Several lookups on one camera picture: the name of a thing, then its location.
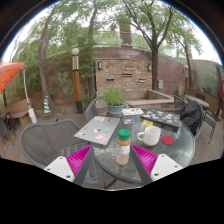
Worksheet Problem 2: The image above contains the yellow and blue striped cone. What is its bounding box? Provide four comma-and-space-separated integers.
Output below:
43, 95, 52, 114

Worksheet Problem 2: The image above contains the small yellow card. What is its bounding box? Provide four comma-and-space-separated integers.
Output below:
142, 119, 154, 128

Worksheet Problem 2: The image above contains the green plant in blue pot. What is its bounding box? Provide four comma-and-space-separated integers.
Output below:
102, 85, 128, 118

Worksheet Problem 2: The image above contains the slender tree behind wall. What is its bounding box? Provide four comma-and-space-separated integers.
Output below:
74, 0, 114, 98

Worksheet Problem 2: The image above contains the thin dark tree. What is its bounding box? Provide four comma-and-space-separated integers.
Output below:
169, 19, 204, 89

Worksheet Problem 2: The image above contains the grey chair carrying jacket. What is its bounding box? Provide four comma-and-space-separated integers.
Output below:
159, 94, 206, 139

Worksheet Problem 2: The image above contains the white ceramic mug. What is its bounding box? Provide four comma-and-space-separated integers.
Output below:
136, 125, 162, 147

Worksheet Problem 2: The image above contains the black jacket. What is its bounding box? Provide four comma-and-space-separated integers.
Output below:
179, 99, 205, 136

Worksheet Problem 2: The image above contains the wooden lamp post with globe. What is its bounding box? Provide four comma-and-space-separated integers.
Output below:
71, 47, 84, 114

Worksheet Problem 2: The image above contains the black metal patio chair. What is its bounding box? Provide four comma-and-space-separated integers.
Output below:
203, 106, 223, 144

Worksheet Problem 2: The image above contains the round grey patio table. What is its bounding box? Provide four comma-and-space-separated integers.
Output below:
184, 94, 211, 109

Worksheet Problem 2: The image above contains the small blue colourful card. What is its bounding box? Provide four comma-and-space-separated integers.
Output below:
123, 117, 138, 125

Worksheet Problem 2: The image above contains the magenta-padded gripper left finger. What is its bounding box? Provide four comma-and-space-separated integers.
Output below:
43, 144, 96, 187

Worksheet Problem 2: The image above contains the large dark forked tree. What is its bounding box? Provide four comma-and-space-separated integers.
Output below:
116, 0, 183, 92

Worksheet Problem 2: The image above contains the white printed sticker sheet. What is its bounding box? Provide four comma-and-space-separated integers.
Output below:
122, 107, 145, 117

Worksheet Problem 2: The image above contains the closed maroon patio umbrella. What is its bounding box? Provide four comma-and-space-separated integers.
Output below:
215, 64, 224, 108

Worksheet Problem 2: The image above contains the leaning tree with pale trunk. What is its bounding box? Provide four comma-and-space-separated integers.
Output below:
19, 4, 73, 118

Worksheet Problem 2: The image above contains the flat round red coaster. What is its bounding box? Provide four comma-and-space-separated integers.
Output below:
161, 134, 175, 146

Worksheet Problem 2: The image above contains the wooden bench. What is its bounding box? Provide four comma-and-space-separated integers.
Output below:
3, 99, 33, 128

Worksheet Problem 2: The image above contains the silver laptop with stickers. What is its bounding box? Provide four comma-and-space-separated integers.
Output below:
73, 115, 121, 147

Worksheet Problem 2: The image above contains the orange patio umbrella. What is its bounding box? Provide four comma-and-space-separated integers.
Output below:
0, 61, 38, 125

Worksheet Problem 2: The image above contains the black laptop with stickers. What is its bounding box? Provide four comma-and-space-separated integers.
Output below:
140, 108, 183, 128

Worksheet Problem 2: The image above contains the green-capped brown drink bottle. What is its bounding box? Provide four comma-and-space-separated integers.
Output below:
115, 128, 132, 166

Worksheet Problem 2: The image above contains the slim wooden lamp post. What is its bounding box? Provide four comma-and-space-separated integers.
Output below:
184, 64, 190, 96

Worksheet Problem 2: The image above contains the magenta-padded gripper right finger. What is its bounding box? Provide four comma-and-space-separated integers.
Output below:
129, 144, 184, 186

